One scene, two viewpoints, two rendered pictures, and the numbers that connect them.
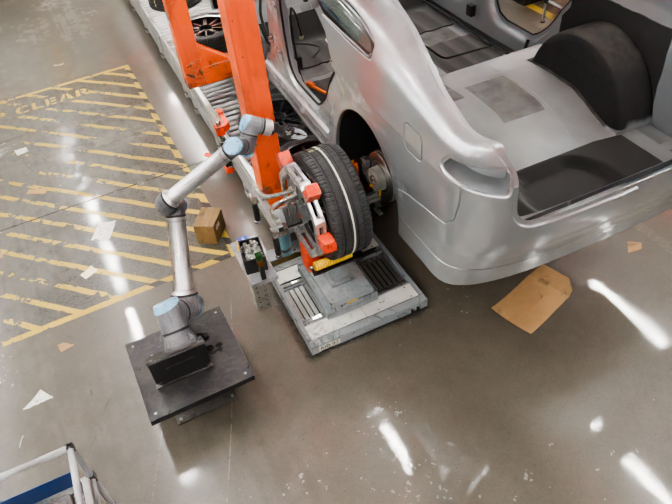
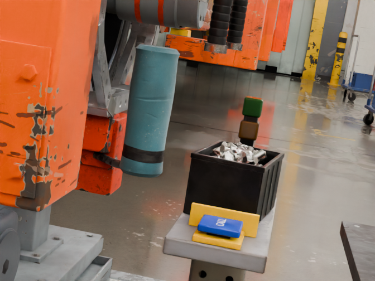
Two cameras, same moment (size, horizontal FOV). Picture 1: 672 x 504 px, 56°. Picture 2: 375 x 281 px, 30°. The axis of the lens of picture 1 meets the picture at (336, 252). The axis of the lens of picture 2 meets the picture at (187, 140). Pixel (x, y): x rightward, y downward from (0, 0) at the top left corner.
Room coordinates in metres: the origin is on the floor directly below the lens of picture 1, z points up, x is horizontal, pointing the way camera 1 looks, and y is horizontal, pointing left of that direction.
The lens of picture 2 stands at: (4.09, 1.06, 0.80)
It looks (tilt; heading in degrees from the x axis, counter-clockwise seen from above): 10 degrees down; 209
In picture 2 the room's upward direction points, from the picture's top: 9 degrees clockwise
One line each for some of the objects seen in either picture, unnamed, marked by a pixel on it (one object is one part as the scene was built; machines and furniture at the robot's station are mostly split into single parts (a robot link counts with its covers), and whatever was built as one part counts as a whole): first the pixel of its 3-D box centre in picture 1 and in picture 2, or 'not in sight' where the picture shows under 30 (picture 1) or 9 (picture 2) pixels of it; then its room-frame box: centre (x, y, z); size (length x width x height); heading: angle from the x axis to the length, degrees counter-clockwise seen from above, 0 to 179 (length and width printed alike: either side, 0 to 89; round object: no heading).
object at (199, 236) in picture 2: not in sight; (219, 236); (3.06, 0.59, 0.46); 0.08 x 0.08 x 0.01; 21
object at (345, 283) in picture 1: (337, 265); (24, 207); (2.89, 0.00, 0.32); 0.40 x 0.30 x 0.28; 21
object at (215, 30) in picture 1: (207, 36); not in sight; (6.39, 1.07, 0.39); 0.66 x 0.66 x 0.24
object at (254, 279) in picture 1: (253, 260); (227, 221); (2.90, 0.52, 0.44); 0.43 x 0.17 x 0.03; 21
